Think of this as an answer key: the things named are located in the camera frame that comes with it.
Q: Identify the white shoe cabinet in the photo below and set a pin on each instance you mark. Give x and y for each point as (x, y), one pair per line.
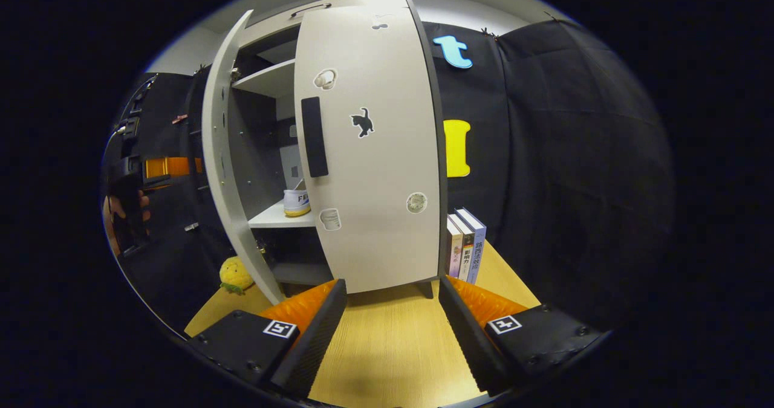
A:
(272, 217)

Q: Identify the blue spine book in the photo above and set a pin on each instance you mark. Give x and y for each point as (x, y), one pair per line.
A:
(478, 248)

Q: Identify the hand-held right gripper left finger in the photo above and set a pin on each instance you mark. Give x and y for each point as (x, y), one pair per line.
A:
(311, 347)

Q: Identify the white canvas shoe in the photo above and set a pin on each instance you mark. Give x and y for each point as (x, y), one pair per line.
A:
(296, 202)

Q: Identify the silver cloth clip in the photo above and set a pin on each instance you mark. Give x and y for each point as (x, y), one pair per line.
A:
(191, 226)

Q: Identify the yellow plush toy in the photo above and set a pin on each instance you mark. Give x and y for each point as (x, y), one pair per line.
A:
(234, 274)

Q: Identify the purple spine book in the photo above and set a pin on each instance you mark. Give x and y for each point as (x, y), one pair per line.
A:
(455, 251)

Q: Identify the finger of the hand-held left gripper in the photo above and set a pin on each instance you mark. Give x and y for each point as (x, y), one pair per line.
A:
(169, 167)

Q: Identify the white shoe cabinet door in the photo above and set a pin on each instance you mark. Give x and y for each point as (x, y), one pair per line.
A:
(216, 154)
(375, 172)

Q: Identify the red cloth clip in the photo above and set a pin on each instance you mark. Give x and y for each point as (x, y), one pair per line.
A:
(179, 118)

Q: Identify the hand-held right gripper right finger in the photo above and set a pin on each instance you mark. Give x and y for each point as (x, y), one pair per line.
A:
(465, 341)

